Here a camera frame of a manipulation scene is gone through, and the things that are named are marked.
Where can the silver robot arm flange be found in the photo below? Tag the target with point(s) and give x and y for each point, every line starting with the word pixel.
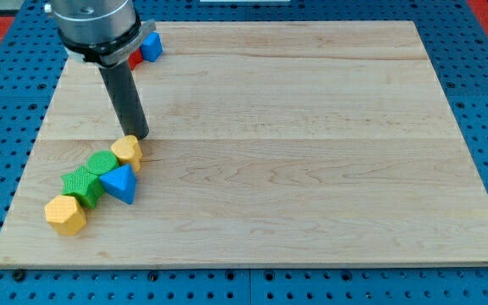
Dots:
pixel 102 32

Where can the red circle block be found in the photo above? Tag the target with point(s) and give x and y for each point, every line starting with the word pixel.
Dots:
pixel 135 59

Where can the wooden board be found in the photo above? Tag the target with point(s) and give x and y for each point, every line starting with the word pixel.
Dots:
pixel 291 145

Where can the yellow heart block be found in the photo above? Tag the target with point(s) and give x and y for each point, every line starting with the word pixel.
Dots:
pixel 127 150

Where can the blue triangle block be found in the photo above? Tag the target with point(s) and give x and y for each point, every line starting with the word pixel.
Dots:
pixel 120 183

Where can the blue cube block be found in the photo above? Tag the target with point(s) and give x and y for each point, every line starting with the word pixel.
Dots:
pixel 151 47

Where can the green cylinder block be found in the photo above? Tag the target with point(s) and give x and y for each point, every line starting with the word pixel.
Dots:
pixel 101 162

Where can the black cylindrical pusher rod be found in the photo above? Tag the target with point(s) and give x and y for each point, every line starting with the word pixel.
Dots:
pixel 124 96

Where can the green star block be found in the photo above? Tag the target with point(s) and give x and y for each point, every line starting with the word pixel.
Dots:
pixel 84 186

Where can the yellow hexagon block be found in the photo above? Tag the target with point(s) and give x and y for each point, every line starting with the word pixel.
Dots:
pixel 65 215

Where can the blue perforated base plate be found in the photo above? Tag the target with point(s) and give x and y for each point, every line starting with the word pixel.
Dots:
pixel 32 60

